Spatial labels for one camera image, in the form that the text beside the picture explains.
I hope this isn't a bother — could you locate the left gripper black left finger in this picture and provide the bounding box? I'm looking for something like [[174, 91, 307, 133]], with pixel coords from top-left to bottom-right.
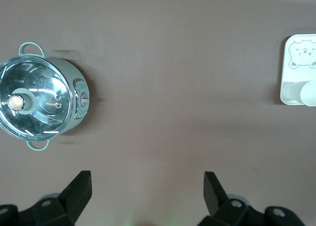
[[23, 170, 93, 226]]

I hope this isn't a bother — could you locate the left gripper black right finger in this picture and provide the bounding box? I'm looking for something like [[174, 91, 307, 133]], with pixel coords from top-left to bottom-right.
[[197, 171, 262, 226]]

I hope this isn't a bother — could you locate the white IKEA cup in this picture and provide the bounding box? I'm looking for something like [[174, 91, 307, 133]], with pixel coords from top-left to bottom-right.
[[287, 79, 316, 106]]

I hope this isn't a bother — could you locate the cream bear print tray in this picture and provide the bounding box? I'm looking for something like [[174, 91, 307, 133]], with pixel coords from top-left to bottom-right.
[[279, 34, 316, 105]]

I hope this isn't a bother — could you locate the glass pot lid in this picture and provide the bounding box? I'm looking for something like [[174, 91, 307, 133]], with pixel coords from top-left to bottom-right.
[[0, 55, 76, 141]]

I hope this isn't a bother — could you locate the pale green electric pot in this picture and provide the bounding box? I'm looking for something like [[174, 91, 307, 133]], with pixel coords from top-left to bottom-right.
[[0, 42, 90, 151]]

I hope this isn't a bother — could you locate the brown table cover sheet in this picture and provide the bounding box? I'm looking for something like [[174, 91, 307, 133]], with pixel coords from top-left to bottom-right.
[[0, 0, 316, 226]]

